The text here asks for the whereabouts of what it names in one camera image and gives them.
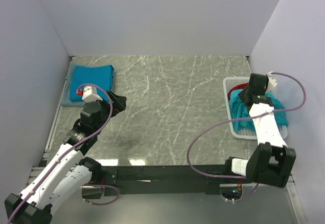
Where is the teal t shirt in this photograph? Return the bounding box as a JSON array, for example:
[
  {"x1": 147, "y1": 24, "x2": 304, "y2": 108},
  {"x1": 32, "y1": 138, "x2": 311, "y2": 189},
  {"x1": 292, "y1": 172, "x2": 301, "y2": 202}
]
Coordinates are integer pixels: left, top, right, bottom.
[{"x1": 229, "y1": 89, "x2": 288, "y2": 131}]

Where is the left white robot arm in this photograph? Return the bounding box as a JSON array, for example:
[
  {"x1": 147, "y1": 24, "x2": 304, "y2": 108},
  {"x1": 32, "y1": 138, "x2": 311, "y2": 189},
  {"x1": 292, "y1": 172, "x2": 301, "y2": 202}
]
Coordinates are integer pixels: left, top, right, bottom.
[{"x1": 5, "y1": 92, "x2": 126, "y2": 223}]

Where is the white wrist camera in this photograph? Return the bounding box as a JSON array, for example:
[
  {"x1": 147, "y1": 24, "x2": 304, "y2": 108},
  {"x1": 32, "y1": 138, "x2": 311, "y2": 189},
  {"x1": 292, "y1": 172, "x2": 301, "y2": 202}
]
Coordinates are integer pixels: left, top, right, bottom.
[
  {"x1": 266, "y1": 72, "x2": 278, "y2": 92},
  {"x1": 77, "y1": 85, "x2": 102, "y2": 103}
]

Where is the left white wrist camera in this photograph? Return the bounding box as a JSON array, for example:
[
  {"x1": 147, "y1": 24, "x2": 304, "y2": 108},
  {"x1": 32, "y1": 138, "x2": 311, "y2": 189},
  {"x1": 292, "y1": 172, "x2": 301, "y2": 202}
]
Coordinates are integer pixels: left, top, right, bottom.
[{"x1": 77, "y1": 85, "x2": 102, "y2": 103}]

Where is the red t shirt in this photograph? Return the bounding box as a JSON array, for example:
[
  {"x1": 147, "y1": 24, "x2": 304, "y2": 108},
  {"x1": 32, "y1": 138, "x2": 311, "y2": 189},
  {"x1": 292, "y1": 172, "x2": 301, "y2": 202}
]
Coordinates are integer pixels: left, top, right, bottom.
[{"x1": 227, "y1": 83, "x2": 248, "y2": 101}]

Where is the white plastic basket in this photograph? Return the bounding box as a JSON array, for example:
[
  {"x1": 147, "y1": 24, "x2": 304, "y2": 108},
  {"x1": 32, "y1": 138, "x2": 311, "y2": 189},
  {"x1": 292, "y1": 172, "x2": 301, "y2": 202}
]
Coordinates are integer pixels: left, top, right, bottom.
[{"x1": 223, "y1": 77, "x2": 288, "y2": 140}]

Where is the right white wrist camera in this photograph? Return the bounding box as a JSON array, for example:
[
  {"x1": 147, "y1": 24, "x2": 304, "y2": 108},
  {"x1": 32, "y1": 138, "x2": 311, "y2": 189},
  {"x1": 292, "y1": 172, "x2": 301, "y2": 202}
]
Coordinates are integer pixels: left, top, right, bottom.
[{"x1": 266, "y1": 72, "x2": 278, "y2": 92}]

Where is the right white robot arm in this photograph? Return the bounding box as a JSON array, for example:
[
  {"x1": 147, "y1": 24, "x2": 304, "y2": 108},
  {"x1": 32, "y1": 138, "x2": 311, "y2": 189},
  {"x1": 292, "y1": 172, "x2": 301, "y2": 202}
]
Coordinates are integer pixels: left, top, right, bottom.
[{"x1": 223, "y1": 73, "x2": 296, "y2": 188}]

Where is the folded blue t shirt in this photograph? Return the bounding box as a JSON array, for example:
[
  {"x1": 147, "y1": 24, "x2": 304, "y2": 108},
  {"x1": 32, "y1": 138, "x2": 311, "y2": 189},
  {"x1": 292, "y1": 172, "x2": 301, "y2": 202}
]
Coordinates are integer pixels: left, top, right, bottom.
[{"x1": 69, "y1": 65, "x2": 115, "y2": 102}]

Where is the folded grey t shirt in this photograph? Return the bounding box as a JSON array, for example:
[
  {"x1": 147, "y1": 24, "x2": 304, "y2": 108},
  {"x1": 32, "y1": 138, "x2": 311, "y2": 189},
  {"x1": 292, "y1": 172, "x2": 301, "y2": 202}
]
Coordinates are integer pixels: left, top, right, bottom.
[{"x1": 60, "y1": 63, "x2": 115, "y2": 107}]

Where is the black base beam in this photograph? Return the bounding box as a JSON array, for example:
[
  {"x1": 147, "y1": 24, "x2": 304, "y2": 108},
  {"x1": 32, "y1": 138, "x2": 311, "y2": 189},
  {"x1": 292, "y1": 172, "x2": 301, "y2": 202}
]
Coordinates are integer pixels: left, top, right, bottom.
[{"x1": 89, "y1": 165, "x2": 240, "y2": 195}]

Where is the aluminium frame rail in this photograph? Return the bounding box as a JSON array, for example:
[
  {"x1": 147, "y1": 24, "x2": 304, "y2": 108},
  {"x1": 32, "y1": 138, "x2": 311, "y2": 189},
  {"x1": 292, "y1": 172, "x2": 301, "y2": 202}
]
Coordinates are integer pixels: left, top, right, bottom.
[{"x1": 27, "y1": 56, "x2": 76, "y2": 185}]

